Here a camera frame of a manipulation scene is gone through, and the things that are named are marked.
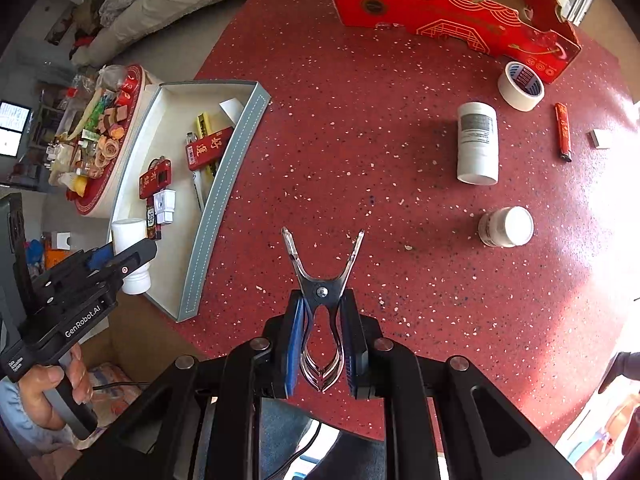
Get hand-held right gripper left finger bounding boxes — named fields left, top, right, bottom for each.
left=65, top=292, right=307, bottom=480

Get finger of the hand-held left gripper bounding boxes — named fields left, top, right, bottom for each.
left=50, top=238, right=158, bottom=306
left=32, top=241, right=118, bottom=291

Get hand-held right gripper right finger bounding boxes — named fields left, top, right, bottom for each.
left=340, top=292, right=583, bottom=480

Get white bottle with yellow label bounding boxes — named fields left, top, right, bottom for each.
left=477, top=206, right=535, bottom=248
left=111, top=217, right=152, bottom=295

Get red and black small box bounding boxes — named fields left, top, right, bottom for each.
left=146, top=199, right=163, bottom=239

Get white power plug adapter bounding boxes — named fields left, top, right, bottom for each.
left=152, top=189, right=177, bottom=225

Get metal spring clip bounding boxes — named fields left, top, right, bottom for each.
left=281, top=227, right=365, bottom=393

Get red box with dark window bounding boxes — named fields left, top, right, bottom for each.
left=139, top=157, right=172, bottom=200

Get black gel pen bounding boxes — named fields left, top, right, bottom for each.
left=186, top=131, right=207, bottom=212

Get red box with gold characters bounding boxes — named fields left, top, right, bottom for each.
left=186, top=127, right=235, bottom=171

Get grey-blue cardboard tray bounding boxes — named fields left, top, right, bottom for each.
left=107, top=80, right=273, bottom=322

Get small white box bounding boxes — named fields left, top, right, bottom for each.
left=219, top=98, right=247, bottom=126

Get person's left hand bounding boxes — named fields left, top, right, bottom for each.
left=22, top=345, right=92, bottom=431

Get brown cardboard box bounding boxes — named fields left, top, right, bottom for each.
left=75, top=287, right=211, bottom=411

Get printed plastic packet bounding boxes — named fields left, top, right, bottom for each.
left=90, top=360, right=146, bottom=411

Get person's legs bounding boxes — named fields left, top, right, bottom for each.
left=260, top=400, right=386, bottom=480

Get round red-rimmed side table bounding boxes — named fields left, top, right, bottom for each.
left=67, top=64, right=163, bottom=218

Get peach paper roses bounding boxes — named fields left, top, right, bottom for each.
left=95, top=130, right=126, bottom=168

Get pile of assorted small items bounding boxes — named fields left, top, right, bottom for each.
left=50, top=65, right=141, bottom=198

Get computer monitor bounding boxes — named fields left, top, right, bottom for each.
left=0, top=101, right=32, bottom=131
left=0, top=129, right=23, bottom=157

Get yellow utility knife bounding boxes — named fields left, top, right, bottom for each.
left=194, top=111, right=219, bottom=179

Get clear plastic bag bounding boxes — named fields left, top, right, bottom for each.
left=97, top=65, right=126, bottom=92

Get tall white bottle grey label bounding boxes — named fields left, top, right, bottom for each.
left=456, top=101, right=500, bottom=186

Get printed masking tape roll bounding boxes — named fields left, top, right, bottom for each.
left=497, top=61, right=546, bottom=112

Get red lighter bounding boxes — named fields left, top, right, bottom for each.
left=554, top=103, right=573, bottom=162

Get red cardboard box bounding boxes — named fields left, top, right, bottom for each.
left=325, top=0, right=583, bottom=85

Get black cable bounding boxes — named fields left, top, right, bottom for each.
left=90, top=381, right=151, bottom=392
left=260, top=420, right=321, bottom=480

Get black metal bracket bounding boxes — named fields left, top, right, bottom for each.
left=0, top=192, right=31, bottom=341

